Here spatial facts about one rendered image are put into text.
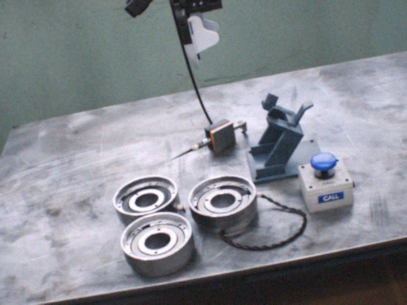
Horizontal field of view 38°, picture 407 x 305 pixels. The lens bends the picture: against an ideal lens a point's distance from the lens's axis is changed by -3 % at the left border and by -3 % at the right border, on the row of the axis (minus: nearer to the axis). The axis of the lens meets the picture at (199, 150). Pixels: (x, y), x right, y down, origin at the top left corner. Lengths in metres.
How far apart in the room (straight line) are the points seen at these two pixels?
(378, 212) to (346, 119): 0.29
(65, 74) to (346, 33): 1.21
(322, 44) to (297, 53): 0.12
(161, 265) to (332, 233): 0.25
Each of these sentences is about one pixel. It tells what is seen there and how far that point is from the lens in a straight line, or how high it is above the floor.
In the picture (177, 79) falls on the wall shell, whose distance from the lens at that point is 2.59.
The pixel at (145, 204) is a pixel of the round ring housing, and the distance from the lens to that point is 1.00.
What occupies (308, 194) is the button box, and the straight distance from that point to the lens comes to 0.90.
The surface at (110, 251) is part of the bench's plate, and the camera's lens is 0.94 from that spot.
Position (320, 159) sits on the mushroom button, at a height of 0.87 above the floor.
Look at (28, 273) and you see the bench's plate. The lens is 0.96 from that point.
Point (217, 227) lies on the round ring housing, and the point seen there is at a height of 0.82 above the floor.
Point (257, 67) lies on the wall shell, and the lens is 2.60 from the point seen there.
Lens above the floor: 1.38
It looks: 31 degrees down
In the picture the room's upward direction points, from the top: 12 degrees counter-clockwise
